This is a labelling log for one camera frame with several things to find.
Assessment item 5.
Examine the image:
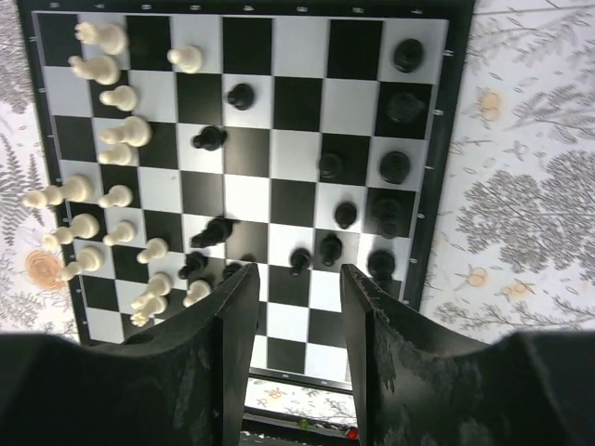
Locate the white chess piece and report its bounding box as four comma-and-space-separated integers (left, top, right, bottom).
68, 55, 121, 85
74, 22, 128, 55
56, 246, 105, 281
99, 116, 152, 147
42, 214, 99, 249
131, 272, 173, 309
130, 296, 168, 327
22, 175, 94, 209

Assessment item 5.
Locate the white chess pawn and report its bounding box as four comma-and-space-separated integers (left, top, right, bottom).
182, 279, 212, 308
167, 46, 203, 73
99, 85, 139, 112
98, 143, 139, 166
98, 185, 133, 209
137, 238, 169, 264
102, 220, 137, 246

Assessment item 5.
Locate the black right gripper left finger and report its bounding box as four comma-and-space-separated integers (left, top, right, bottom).
1, 264, 259, 445

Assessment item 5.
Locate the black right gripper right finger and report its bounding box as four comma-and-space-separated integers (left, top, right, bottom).
340, 265, 594, 445

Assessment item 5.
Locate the black white chess board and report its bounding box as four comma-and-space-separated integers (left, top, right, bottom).
18, 1, 473, 391

